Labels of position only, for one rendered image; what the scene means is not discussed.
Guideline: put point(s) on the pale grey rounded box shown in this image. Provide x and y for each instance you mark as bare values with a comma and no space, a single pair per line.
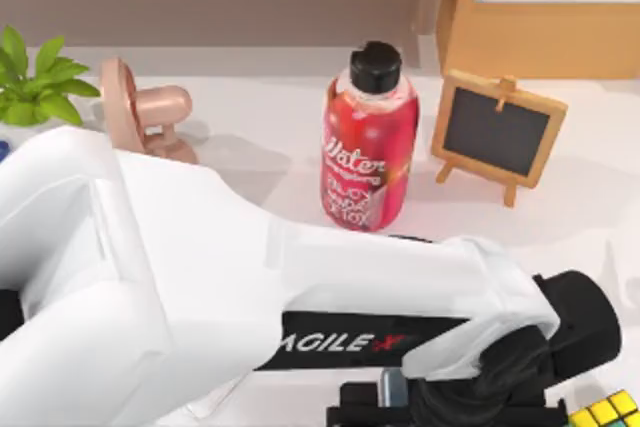
391,387

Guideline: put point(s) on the coloured puzzle cube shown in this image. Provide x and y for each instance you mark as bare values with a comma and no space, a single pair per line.
612,412

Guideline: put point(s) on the red bottle with black cap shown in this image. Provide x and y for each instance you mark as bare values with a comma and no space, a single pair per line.
367,157

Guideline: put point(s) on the wooden framed blackboard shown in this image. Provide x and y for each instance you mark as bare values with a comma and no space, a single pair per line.
495,132

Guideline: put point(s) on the wooden cupboard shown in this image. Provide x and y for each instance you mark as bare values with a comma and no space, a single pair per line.
540,32

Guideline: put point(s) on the wooden open shelf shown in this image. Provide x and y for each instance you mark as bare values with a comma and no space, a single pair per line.
210,7

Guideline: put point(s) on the green potted plant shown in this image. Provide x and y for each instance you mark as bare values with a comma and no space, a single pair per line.
35,92

